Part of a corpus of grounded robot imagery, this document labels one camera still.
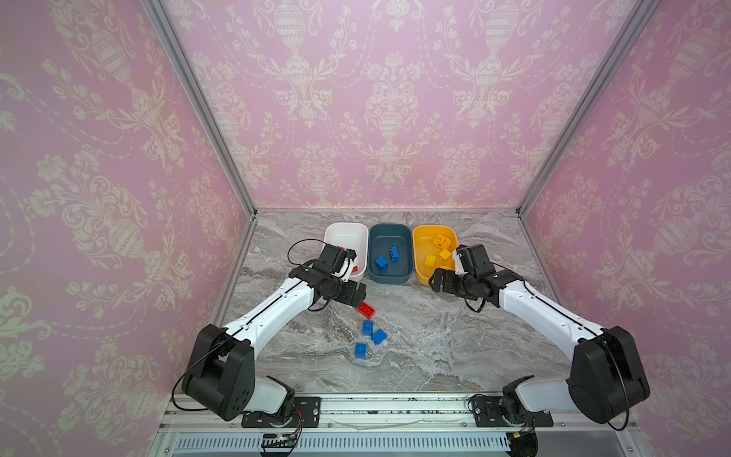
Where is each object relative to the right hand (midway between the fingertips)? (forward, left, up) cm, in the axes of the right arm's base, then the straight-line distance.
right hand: (442, 282), depth 88 cm
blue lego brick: (+13, +18, -7) cm, 23 cm away
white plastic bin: (+26, +28, -7) cm, 39 cm away
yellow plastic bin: (+21, -2, -10) cm, 23 cm away
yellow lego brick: (+14, +1, -8) cm, 16 cm away
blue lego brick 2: (+16, +13, -6) cm, 22 cm away
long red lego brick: (+22, +33, -9) cm, 41 cm away
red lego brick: (-4, +24, -8) cm, 26 cm away
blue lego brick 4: (-17, +26, -7) cm, 32 cm away
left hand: (-3, +28, +1) cm, 28 cm away
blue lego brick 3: (-11, +24, -7) cm, 27 cm away
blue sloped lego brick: (-12, +20, -10) cm, 26 cm away
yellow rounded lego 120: (+22, -5, -6) cm, 23 cm away
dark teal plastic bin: (+26, +17, -7) cm, 32 cm away
